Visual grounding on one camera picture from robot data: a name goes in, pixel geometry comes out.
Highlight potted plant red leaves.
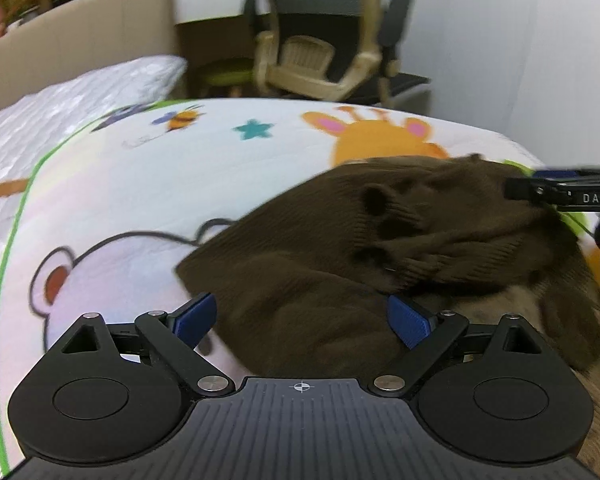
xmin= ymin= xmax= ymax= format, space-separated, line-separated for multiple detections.
xmin=4 ymin=0 xmax=48 ymax=26

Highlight beige upholstered headboard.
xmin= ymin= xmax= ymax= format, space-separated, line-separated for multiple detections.
xmin=0 ymin=0 xmax=178 ymax=110

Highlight colourful cartoon play mat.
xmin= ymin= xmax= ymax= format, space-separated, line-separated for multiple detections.
xmin=0 ymin=96 xmax=600 ymax=476

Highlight white quilted bedsheet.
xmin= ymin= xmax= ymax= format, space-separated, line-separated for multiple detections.
xmin=0 ymin=54 xmax=188 ymax=191

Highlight brown polka dot dress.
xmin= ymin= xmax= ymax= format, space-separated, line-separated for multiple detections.
xmin=175 ymin=156 xmax=600 ymax=475

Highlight green round stool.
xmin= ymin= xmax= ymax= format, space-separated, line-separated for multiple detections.
xmin=197 ymin=58 xmax=253 ymax=98

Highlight beige mesh office chair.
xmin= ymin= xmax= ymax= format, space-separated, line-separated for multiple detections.
xmin=244 ymin=0 xmax=429 ymax=107

